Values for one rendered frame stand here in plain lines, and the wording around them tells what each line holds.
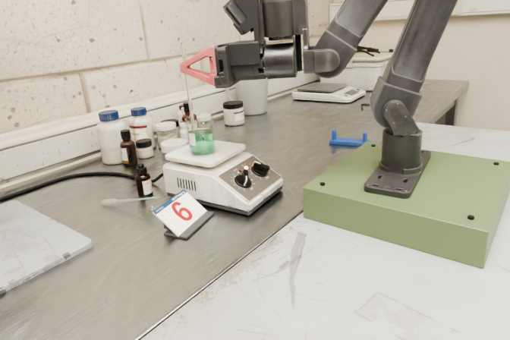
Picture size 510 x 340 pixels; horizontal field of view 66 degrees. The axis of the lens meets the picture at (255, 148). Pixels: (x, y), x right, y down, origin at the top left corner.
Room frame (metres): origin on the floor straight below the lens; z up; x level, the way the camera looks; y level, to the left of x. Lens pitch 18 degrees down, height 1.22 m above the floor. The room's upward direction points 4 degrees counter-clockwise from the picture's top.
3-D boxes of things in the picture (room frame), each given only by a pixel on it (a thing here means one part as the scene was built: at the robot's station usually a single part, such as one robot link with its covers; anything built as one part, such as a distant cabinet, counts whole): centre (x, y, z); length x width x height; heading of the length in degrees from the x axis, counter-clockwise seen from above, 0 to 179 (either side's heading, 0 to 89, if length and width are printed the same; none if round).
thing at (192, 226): (0.60, 0.13, 0.92); 0.09 x 0.06 x 0.04; 155
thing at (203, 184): (0.72, 0.07, 0.94); 0.22 x 0.13 x 0.08; 57
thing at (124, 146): (0.93, 0.32, 0.94); 0.04 x 0.04 x 0.09
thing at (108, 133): (0.96, 0.36, 0.96); 0.07 x 0.07 x 0.13
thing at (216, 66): (0.70, 0.07, 1.15); 0.09 x 0.07 x 0.07; 77
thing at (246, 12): (0.67, 0.01, 1.21); 0.07 x 0.06 x 0.11; 166
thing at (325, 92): (1.59, -0.32, 0.92); 0.26 x 0.19 x 0.05; 53
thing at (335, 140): (0.97, -0.25, 0.92); 0.10 x 0.03 x 0.04; 64
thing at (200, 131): (0.71, 0.10, 1.02); 0.06 x 0.05 x 0.08; 170
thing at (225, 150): (0.73, 0.10, 0.98); 0.12 x 0.12 x 0.01; 57
